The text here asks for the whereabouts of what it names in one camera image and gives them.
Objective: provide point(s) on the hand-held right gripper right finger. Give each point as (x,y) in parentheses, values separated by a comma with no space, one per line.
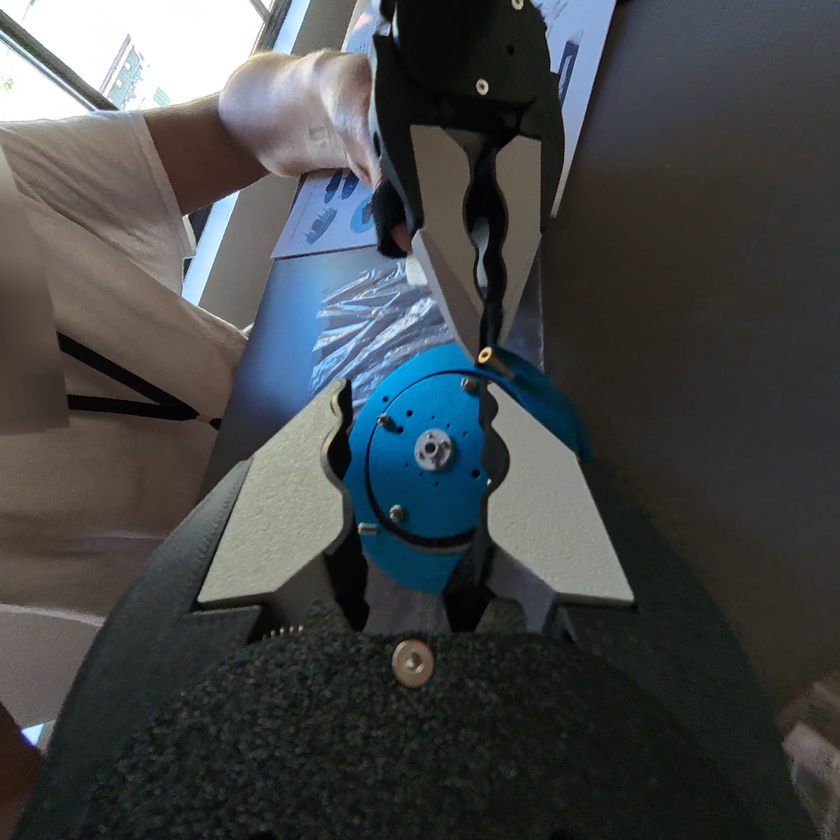
(564,525)

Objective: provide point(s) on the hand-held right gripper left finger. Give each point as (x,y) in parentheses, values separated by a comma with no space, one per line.
(275,525)

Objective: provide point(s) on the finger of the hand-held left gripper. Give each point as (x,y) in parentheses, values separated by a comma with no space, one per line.
(439,197)
(525,197)

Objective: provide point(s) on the blue turntable bearing assembly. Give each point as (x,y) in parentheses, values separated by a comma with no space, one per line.
(446,420)

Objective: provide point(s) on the person's left forearm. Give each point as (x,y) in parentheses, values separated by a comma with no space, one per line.
(197,151)

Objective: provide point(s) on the grey desk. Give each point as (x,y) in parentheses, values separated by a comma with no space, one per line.
(689,262)

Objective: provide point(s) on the person's left hand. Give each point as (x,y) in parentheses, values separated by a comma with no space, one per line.
(302,111)

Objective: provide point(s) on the clear plastic bag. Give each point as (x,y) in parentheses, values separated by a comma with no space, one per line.
(367,315)

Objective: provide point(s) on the assembly guide sheet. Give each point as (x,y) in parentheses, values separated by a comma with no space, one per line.
(295,243)

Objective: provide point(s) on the pile of small hardware bags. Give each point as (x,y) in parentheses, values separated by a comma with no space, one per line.
(814,741)

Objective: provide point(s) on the large glass window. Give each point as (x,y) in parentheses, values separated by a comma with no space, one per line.
(65,39)

